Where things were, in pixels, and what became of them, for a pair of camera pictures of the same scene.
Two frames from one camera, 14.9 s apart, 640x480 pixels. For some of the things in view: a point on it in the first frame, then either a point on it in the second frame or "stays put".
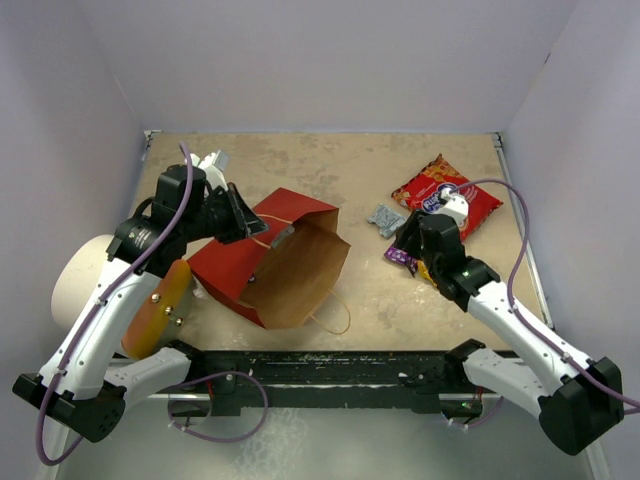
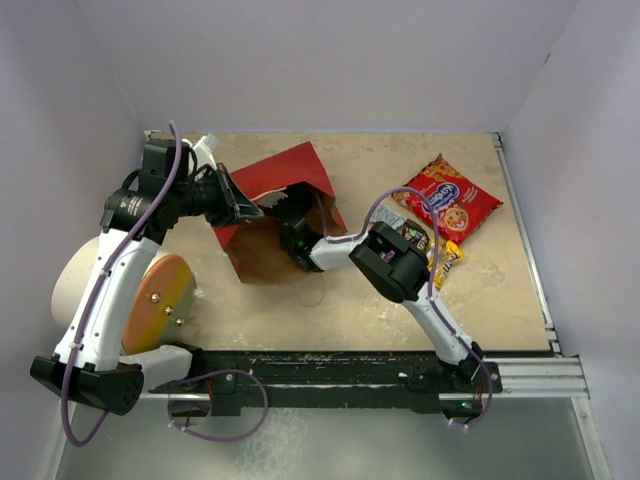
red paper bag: (278, 274) to (256, 246)
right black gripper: (409, 231) to (298, 194)
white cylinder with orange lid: (164, 317) stays put
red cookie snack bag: (421, 193) stays put
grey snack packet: (386, 220) stays put
